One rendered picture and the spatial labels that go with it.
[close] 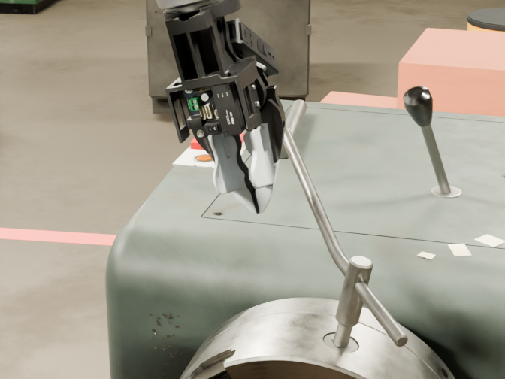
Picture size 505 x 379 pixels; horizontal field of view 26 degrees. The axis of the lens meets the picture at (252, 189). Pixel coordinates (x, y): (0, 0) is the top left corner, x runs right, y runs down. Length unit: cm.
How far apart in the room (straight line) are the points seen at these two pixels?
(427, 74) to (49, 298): 154
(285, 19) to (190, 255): 449
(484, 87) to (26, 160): 231
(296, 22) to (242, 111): 466
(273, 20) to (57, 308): 235
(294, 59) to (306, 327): 468
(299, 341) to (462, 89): 294
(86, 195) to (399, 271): 370
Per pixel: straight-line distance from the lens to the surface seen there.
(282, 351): 100
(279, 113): 103
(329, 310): 108
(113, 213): 457
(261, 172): 103
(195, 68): 97
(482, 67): 389
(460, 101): 392
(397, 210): 127
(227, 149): 105
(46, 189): 487
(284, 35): 565
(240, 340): 105
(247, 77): 99
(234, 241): 118
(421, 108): 121
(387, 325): 93
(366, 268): 98
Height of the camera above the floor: 173
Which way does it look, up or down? 21 degrees down
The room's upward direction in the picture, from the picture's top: straight up
